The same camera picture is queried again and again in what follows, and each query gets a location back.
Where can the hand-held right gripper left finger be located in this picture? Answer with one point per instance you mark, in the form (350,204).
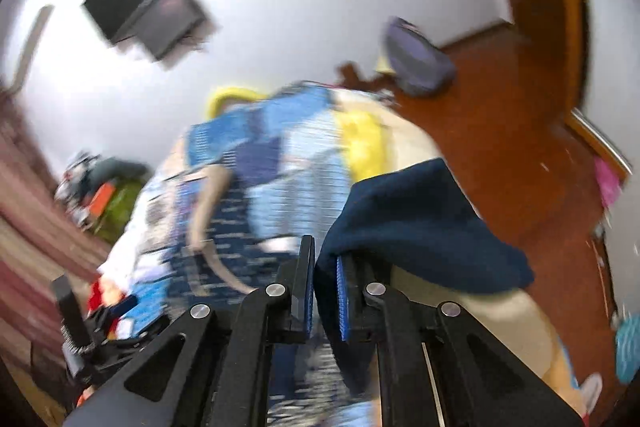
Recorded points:
(307,289)

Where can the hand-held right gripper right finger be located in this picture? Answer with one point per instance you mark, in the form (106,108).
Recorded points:
(343,297)

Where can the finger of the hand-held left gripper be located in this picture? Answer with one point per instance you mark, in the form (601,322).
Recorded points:
(125,305)

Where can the navy patterned garment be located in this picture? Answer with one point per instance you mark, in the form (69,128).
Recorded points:
(415,227)

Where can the white cloth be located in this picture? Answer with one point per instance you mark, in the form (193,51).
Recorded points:
(132,269)

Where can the green bag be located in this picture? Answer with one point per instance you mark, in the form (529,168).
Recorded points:
(122,209)

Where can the maroon striped curtain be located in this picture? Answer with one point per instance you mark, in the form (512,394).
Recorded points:
(30,237)

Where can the orange item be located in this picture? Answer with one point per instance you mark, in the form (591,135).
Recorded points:
(100,201)

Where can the grey cloth bundle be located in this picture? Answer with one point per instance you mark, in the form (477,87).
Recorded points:
(107,169)

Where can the blue patchwork blanket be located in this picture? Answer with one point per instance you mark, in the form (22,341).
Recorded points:
(295,147)

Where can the yellow pillow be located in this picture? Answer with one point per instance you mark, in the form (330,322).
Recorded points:
(230,96)

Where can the purple backpack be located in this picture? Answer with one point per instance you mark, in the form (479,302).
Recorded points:
(417,59)

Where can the pink object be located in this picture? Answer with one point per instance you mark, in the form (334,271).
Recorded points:
(607,182)

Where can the teal object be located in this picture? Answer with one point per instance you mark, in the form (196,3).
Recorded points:
(629,347)

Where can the white wall conduit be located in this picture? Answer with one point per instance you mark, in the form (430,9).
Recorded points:
(30,47)

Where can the metal rail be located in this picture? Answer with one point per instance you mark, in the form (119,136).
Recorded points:
(597,142)

